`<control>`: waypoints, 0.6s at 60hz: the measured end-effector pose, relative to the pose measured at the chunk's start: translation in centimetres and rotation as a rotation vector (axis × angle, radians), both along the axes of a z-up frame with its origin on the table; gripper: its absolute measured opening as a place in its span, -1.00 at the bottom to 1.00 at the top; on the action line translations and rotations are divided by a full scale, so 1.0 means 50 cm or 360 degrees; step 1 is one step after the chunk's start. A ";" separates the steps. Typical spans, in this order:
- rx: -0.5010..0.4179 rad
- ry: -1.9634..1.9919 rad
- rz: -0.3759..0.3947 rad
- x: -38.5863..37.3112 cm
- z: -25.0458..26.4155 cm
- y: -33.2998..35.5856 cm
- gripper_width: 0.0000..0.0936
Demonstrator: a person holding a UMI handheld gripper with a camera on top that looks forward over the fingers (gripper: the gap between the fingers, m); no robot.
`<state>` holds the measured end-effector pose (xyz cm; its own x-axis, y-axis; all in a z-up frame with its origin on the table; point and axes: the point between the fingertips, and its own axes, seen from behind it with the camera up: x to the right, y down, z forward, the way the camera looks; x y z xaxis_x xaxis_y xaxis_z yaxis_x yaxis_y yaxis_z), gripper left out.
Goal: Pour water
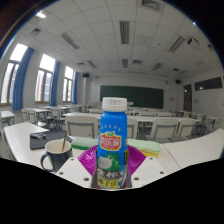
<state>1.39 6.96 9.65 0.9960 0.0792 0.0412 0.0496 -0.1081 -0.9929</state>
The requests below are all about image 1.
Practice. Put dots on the blue white-capped drink bottle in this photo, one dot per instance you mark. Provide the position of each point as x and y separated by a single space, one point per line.
112 130

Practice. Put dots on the dark door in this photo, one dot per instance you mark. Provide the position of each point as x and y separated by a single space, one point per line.
187 98

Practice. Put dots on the ceiling light panels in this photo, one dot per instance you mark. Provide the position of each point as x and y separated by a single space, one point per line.
124 31

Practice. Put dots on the grey classroom chairs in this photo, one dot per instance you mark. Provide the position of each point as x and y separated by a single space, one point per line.
81 126

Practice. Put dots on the dark green blackboard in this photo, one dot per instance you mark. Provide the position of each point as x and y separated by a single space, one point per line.
133 96

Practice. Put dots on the wooden stir stick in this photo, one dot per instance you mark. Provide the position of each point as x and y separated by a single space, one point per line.
64 140

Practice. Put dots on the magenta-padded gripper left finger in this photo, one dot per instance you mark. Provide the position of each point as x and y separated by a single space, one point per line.
71 170

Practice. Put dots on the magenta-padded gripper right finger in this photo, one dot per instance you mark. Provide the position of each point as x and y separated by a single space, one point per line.
148 170

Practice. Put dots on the dark flat notebook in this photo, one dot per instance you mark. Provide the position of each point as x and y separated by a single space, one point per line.
53 138

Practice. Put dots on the bunch of keys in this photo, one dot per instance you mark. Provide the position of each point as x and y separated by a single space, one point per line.
39 136

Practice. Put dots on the tall classroom windows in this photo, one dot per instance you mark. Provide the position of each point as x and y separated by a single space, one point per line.
46 63

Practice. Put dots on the yellow and green cloth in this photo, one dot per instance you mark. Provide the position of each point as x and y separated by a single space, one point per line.
145 146

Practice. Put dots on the blue curtains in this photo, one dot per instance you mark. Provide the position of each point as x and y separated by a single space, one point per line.
21 80

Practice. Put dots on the dark blue mug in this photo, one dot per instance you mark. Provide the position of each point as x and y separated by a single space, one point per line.
60 158

